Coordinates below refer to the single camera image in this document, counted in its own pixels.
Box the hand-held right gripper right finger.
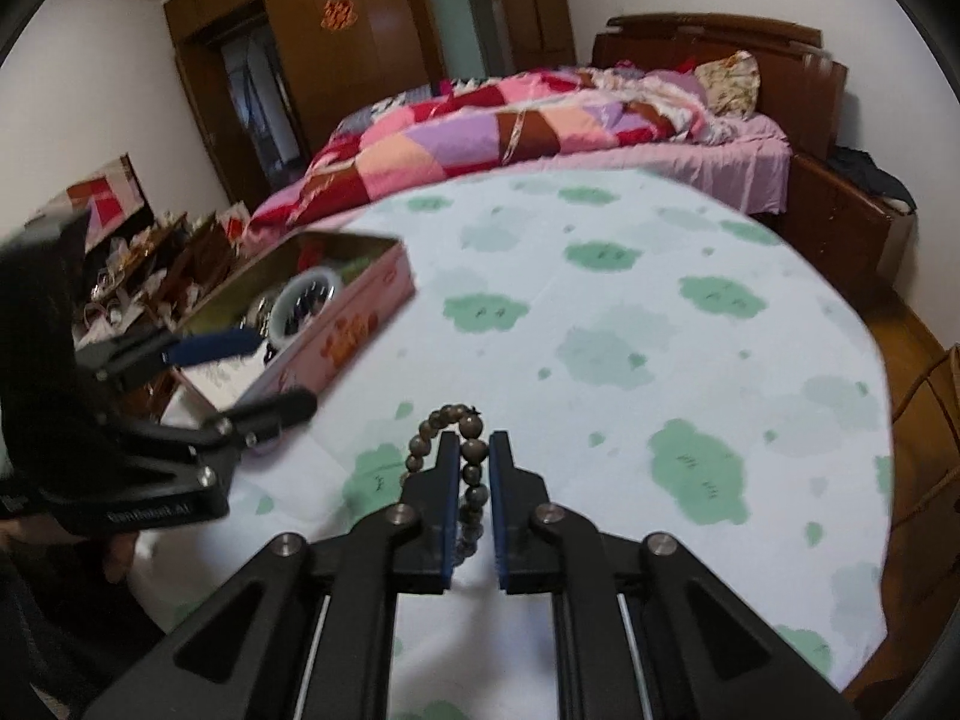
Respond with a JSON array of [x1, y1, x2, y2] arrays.
[[489, 430, 860, 720]]

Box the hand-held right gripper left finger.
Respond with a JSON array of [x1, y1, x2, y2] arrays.
[[79, 431, 461, 720]]

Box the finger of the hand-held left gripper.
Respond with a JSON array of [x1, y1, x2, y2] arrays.
[[112, 387, 320, 467], [75, 328, 257, 385]]

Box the brown wooden bead bracelet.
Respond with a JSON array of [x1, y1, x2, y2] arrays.
[[403, 403, 486, 565]]

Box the dark purple bead bracelet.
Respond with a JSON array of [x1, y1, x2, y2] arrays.
[[289, 281, 332, 328]]

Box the pink metal tin box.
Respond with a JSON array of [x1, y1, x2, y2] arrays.
[[176, 231, 418, 410]]

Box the person's left forearm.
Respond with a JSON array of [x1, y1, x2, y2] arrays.
[[0, 521, 175, 720]]

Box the person's left hand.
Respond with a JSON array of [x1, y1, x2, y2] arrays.
[[97, 531, 143, 583]]

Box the white printed paper sheet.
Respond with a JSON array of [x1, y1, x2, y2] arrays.
[[191, 356, 267, 398]]

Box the silver wrist watch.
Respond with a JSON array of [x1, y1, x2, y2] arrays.
[[240, 296, 275, 346]]

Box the silver hoop bangle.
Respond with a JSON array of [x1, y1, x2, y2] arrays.
[[268, 267, 345, 350]]

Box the cluttered low wooden table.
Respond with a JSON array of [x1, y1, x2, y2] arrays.
[[71, 204, 253, 421]]

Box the red white patterned board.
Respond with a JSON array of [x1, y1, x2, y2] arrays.
[[26, 154, 156, 256]]

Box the brown wooden wardrobe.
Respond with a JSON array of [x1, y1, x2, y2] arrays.
[[163, 0, 580, 197]]

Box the patchwork quilt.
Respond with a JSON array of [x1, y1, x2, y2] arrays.
[[251, 66, 715, 231]]

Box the wooden bed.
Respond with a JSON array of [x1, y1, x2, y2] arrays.
[[251, 112, 794, 235]]

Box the wooden nightstand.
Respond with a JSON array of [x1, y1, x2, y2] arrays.
[[780, 150, 917, 295]]

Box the floral pillow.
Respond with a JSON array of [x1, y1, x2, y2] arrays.
[[694, 51, 763, 118]]

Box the dark folded clothes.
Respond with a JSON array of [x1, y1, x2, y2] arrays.
[[825, 146, 918, 212]]

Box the wooden bed headboard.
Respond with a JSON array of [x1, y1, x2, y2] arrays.
[[589, 13, 850, 160]]

